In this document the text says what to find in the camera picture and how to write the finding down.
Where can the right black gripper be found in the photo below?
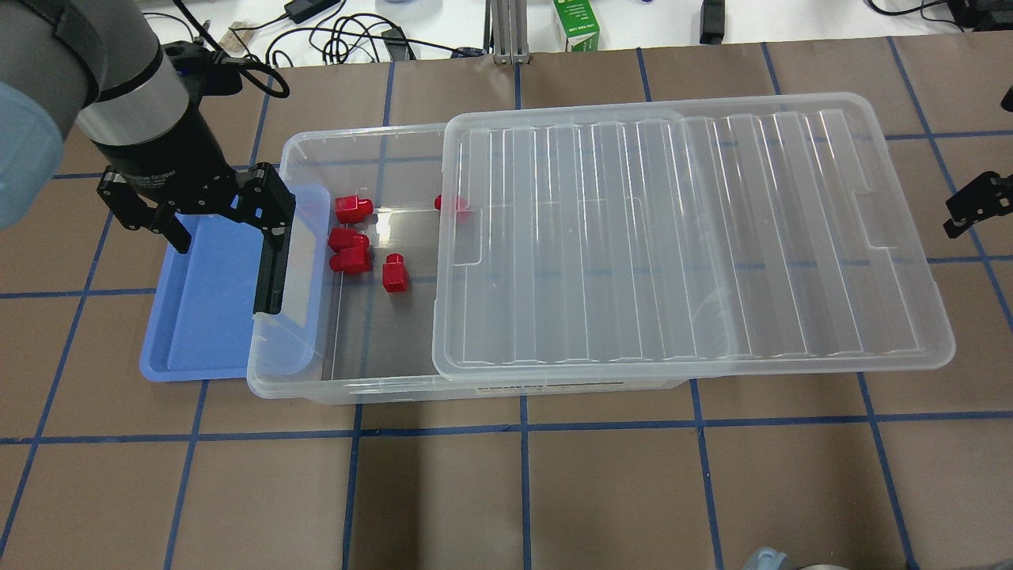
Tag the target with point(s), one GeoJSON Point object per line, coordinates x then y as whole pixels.
{"type": "Point", "coordinates": [978, 200]}

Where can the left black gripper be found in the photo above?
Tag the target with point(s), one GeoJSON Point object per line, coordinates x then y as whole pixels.
{"type": "Point", "coordinates": [162, 156]}

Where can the red block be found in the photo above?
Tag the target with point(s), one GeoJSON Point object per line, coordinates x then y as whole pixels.
{"type": "Point", "coordinates": [395, 276]}
{"type": "Point", "coordinates": [352, 261]}
{"type": "Point", "coordinates": [458, 206]}
{"type": "Point", "coordinates": [340, 238]}
{"type": "Point", "coordinates": [352, 209]}

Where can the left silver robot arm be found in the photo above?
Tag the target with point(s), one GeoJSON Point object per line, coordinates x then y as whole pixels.
{"type": "Point", "coordinates": [99, 66]}

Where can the red block in box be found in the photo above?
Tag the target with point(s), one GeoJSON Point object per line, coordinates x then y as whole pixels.
{"type": "Point", "coordinates": [458, 206]}
{"type": "Point", "coordinates": [352, 261]}
{"type": "Point", "coordinates": [340, 238]}
{"type": "Point", "coordinates": [395, 276]}

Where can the clear plastic storage box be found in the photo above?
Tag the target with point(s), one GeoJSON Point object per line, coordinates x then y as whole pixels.
{"type": "Point", "coordinates": [372, 346]}

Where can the blue plastic tray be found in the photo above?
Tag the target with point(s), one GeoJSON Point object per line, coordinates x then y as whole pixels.
{"type": "Point", "coordinates": [203, 325]}

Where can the black power adapter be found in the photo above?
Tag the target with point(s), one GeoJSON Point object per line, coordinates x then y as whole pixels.
{"type": "Point", "coordinates": [300, 11]}

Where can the green white carton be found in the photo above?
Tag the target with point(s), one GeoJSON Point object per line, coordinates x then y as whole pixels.
{"type": "Point", "coordinates": [577, 23]}

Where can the aluminium frame post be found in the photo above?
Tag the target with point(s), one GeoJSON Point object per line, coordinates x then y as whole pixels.
{"type": "Point", "coordinates": [506, 32]}

